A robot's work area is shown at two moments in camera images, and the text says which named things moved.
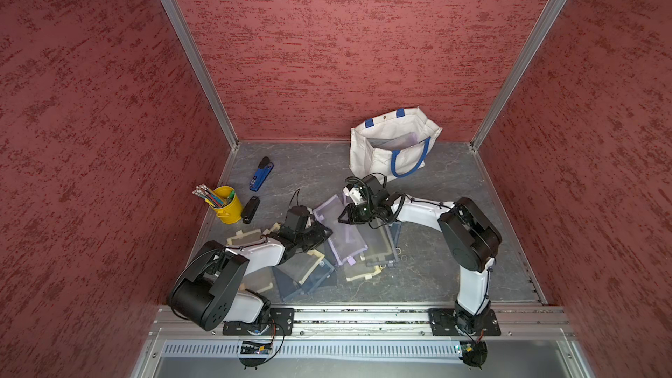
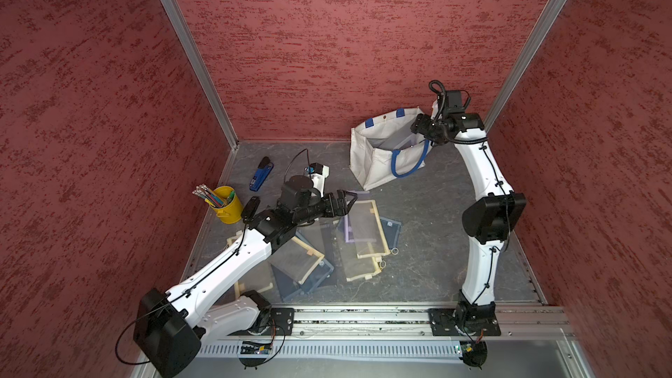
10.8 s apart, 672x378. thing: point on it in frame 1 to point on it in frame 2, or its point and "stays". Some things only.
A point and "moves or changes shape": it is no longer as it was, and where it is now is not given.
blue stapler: [262, 172] stays
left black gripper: [321, 236] to [342, 209]
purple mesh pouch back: [347, 242] moves or changes shape
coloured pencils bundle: [208, 195] stays
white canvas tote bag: [393, 146] stays
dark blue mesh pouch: [290, 289] stays
